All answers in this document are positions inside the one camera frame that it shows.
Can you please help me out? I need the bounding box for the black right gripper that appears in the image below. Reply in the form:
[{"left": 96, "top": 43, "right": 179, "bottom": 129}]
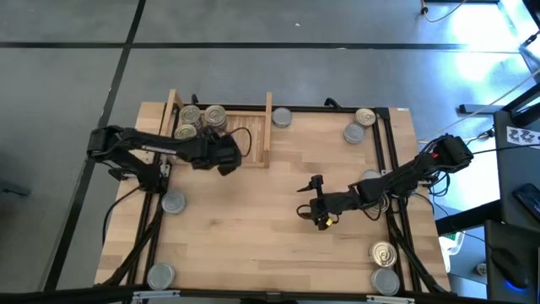
[{"left": 296, "top": 174, "right": 362, "bottom": 231}]

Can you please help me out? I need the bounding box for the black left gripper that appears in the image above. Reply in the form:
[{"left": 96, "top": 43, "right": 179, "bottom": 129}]
[{"left": 192, "top": 133, "right": 243, "bottom": 177}]

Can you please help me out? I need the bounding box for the blue pink salmon can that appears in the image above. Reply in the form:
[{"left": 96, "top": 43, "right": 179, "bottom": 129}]
[
  {"left": 354, "top": 107, "right": 377, "bottom": 128},
  {"left": 180, "top": 104, "right": 203, "bottom": 126},
  {"left": 174, "top": 123, "right": 198, "bottom": 141},
  {"left": 365, "top": 194, "right": 392, "bottom": 214},
  {"left": 203, "top": 104, "right": 228, "bottom": 128},
  {"left": 369, "top": 240, "right": 398, "bottom": 269}
]

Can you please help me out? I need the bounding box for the wooden slatted shelf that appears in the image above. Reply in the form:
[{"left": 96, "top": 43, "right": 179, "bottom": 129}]
[{"left": 159, "top": 88, "right": 273, "bottom": 169}]

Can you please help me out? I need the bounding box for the black front crossbar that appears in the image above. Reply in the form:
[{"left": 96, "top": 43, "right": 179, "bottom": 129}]
[{"left": 0, "top": 285, "right": 540, "bottom": 304}]

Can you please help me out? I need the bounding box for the white green bin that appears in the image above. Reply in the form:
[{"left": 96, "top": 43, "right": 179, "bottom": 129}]
[{"left": 438, "top": 230, "right": 465, "bottom": 274}]

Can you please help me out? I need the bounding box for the dark grey desk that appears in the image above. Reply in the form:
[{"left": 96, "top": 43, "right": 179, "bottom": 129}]
[{"left": 483, "top": 82, "right": 540, "bottom": 304}]

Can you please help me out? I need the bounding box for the black computer mouse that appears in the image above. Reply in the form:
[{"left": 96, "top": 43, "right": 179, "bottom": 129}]
[{"left": 491, "top": 247, "right": 531, "bottom": 290}]

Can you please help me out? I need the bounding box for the black smartphone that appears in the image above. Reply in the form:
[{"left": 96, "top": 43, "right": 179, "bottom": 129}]
[{"left": 512, "top": 182, "right": 540, "bottom": 220}]

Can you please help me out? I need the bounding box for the white printed paper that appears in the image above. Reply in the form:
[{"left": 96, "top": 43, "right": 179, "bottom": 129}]
[{"left": 505, "top": 125, "right": 540, "bottom": 149}]

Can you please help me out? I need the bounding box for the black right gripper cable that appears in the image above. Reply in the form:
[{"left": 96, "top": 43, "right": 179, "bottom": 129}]
[{"left": 295, "top": 204, "right": 316, "bottom": 220}]

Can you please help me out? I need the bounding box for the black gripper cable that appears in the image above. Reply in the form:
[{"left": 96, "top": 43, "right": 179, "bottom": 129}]
[
  {"left": 295, "top": 204, "right": 316, "bottom": 220},
  {"left": 227, "top": 126, "right": 253, "bottom": 160}
]

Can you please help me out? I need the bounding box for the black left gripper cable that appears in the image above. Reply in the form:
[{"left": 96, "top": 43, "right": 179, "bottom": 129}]
[{"left": 227, "top": 126, "right": 253, "bottom": 160}]

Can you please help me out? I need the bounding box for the silver bracket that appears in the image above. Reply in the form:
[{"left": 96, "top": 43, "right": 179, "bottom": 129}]
[
  {"left": 132, "top": 289, "right": 181, "bottom": 301},
  {"left": 365, "top": 295, "right": 417, "bottom": 304}
]

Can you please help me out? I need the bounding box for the black cable bundle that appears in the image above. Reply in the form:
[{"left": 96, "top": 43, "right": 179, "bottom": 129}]
[{"left": 415, "top": 126, "right": 497, "bottom": 212}]

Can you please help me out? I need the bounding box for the black floor cable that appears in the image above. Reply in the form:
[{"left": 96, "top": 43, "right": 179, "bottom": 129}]
[{"left": 100, "top": 185, "right": 143, "bottom": 246}]

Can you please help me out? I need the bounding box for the white rope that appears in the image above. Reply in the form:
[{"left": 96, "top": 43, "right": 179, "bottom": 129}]
[{"left": 415, "top": 67, "right": 540, "bottom": 143}]

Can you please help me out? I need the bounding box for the yellow floor cable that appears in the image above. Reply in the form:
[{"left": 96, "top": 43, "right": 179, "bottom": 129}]
[{"left": 420, "top": 0, "right": 469, "bottom": 24}]

